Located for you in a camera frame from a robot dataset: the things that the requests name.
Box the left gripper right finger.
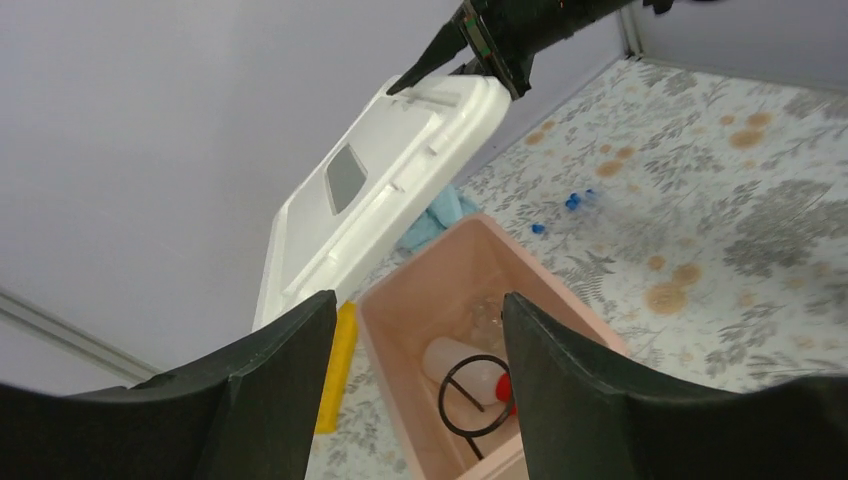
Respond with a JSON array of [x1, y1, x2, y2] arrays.
[[503, 293, 847, 479]]

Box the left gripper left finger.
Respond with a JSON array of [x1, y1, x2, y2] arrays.
[[1, 291, 337, 479]]

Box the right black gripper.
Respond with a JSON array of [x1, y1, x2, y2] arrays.
[[386, 0, 628, 100]]

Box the white plastic bin lid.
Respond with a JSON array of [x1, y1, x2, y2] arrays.
[[253, 75, 511, 330]]

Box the black metal ring tripod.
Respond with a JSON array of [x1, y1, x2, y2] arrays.
[[437, 354, 517, 462]]

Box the red-capped white wash bottle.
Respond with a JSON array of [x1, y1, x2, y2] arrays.
[[422, 337, 511, 422]]

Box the light blue cloth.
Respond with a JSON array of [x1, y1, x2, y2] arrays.
[[397, 184, 479, 253]]

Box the pink plastic bin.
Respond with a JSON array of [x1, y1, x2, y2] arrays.
[[358, 214, 627, 479]]

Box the yellow test tube rack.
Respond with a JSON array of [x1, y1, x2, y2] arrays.
[[314, 302, 358, 435]]

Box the floral table mat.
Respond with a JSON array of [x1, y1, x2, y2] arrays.
[[307, 61, 847, 479]]

